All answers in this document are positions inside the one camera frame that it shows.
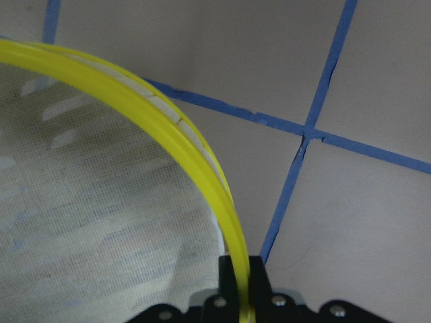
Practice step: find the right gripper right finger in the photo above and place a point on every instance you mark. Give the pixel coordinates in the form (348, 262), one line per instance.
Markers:
(260, 291)

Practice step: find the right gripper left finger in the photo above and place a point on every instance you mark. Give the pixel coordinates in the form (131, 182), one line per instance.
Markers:
(228, 297)

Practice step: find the yellow bamboo steamer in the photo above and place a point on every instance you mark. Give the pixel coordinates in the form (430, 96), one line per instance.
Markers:
(111, 199)

